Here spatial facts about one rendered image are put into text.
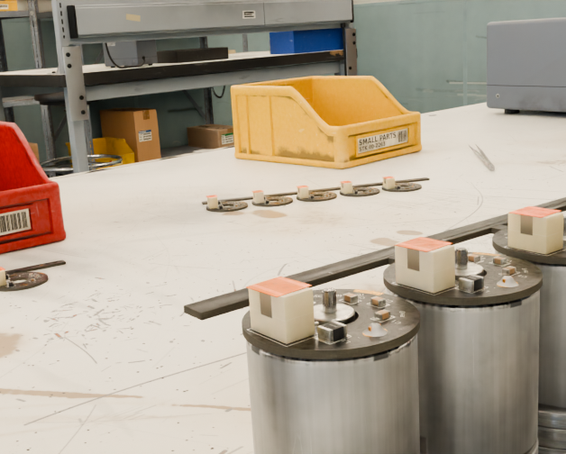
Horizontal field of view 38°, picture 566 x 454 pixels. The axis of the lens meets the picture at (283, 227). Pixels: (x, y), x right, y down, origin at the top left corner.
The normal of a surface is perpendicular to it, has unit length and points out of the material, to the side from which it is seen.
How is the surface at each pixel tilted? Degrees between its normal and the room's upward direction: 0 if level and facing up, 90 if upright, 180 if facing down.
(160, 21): 90
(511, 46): 90
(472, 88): 90
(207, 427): 0
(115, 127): 91
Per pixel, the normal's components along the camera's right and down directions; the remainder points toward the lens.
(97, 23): 0.68, 0.14
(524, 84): -0.80, 0.18
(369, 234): -0.06, -0.97
